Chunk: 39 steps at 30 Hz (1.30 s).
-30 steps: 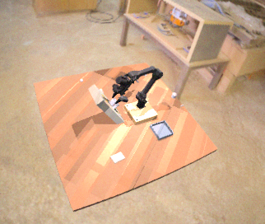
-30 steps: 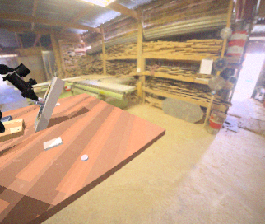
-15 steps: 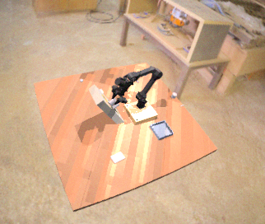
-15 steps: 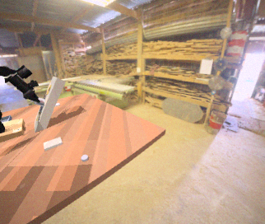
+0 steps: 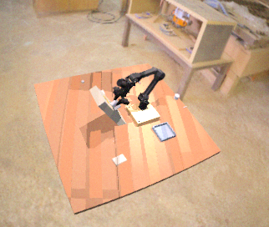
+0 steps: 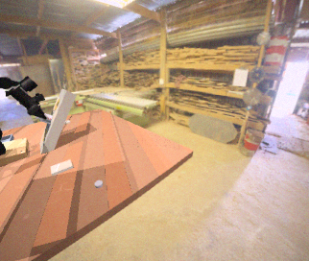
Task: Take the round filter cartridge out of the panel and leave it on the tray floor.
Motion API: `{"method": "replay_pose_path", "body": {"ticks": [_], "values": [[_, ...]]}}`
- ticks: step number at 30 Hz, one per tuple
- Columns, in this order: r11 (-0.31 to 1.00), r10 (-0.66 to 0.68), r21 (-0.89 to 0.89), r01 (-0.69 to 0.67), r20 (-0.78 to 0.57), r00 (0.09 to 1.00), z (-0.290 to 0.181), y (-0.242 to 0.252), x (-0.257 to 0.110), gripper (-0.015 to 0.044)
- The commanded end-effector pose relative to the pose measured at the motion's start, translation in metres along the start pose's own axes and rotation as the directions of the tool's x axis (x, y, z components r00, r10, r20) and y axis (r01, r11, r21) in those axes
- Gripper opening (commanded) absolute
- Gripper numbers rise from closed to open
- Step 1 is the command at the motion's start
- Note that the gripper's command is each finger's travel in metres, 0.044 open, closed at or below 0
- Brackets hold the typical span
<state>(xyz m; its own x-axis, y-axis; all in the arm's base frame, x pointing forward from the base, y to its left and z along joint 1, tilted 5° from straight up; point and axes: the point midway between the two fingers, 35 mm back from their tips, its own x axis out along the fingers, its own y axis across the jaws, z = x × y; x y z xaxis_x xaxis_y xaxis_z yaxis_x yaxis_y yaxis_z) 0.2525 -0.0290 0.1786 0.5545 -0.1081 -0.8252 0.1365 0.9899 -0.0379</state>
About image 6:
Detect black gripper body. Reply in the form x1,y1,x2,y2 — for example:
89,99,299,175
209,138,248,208
18,94,40,116

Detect grey cylinder with two slots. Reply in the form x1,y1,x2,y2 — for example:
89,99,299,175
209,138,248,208
42,113,53,123

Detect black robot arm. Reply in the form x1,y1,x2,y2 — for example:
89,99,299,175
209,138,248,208
0,76,45,155

